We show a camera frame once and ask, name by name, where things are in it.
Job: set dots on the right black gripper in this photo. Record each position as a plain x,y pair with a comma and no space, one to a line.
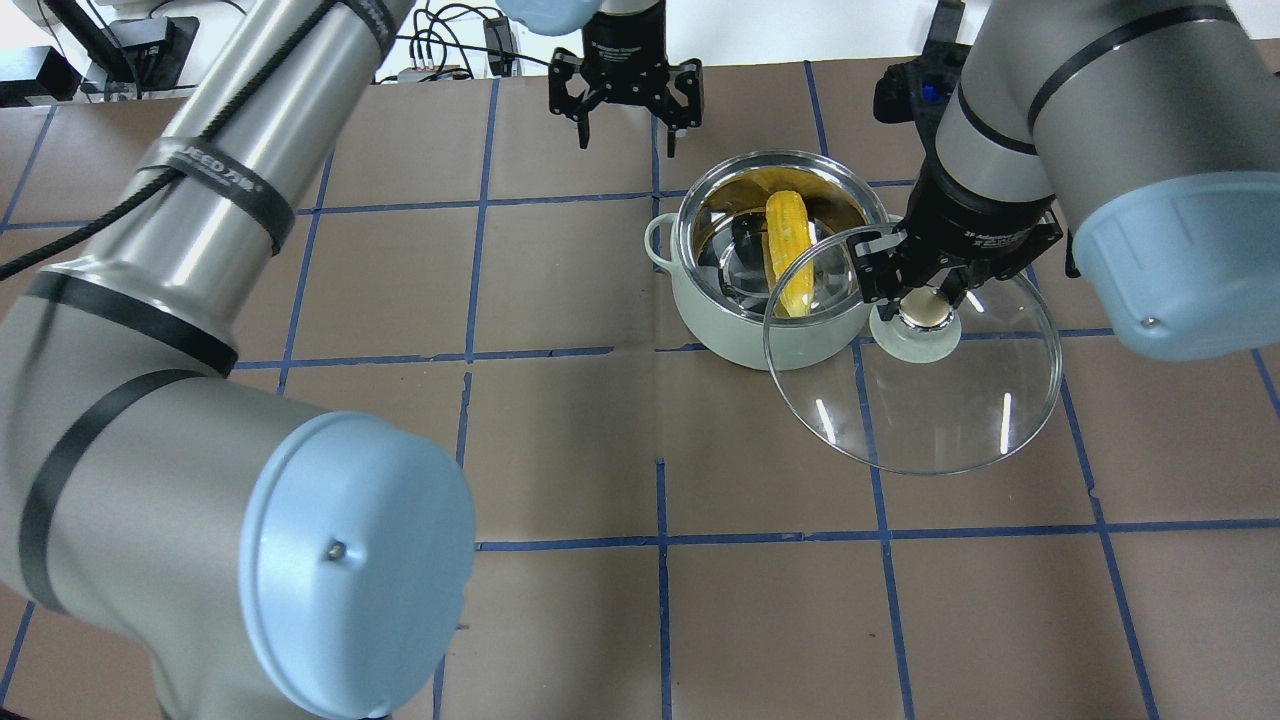
975,218

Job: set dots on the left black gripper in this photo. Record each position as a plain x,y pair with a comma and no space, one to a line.
625,47

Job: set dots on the glass pot lid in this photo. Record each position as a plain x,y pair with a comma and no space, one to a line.
926,390

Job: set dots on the yellow corn cob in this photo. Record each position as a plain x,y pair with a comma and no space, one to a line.
787,237

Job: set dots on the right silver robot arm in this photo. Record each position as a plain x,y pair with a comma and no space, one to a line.
1143,132

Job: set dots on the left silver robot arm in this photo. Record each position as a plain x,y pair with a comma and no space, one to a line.
276,560

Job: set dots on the pale green cooking pot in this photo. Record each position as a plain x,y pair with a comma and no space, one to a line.
721,277

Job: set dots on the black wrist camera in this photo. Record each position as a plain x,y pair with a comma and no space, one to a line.
915,91

